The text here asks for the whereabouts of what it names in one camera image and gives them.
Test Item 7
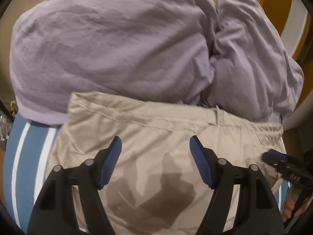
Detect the lavender pillow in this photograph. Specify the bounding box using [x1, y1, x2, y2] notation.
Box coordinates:
[203, 0, 304, 124]

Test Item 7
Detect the beige puffer jacket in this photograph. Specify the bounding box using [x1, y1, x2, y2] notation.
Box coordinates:
[46, 92, 283, 234]

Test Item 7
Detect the person's right hand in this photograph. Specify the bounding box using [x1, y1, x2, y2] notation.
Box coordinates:
[281, 186, 312, 222]

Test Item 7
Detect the blue white striped bed sheet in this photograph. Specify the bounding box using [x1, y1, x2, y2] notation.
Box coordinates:
[3, 114, 60, 232]

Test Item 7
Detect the lavender duvet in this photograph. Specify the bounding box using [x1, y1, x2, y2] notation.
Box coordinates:
[10, 0, 218, 125]

